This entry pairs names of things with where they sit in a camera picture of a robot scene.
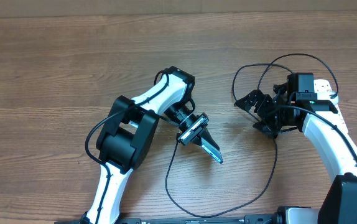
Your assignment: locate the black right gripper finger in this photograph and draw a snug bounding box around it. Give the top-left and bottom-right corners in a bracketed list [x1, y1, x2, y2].
[234, 90, 264, 113]
[253, 121, 278, 139]

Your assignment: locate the black USB charging cable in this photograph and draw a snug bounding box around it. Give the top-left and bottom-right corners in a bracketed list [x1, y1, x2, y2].
[164, 53, 340, 218]

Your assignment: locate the blue Samsung Galaxy smartphone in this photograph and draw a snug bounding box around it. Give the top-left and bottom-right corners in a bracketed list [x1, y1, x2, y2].
[201, 142, 223, 164]

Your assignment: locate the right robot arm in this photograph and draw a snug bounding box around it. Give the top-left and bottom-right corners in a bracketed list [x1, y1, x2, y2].
[234, 73, 357, 223]

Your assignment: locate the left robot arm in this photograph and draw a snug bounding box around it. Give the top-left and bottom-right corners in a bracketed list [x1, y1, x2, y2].
[79, 66, 223, 223]

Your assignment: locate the white charger plug adapter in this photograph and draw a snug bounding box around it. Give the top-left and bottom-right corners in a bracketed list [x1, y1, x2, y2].
[318, 91, 339, 106]

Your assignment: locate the white power strip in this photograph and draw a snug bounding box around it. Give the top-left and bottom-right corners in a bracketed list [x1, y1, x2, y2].
[313, 79, 348, 134]

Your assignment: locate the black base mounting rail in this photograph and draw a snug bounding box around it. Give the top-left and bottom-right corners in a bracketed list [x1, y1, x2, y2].
[53, 213, 288, 224]

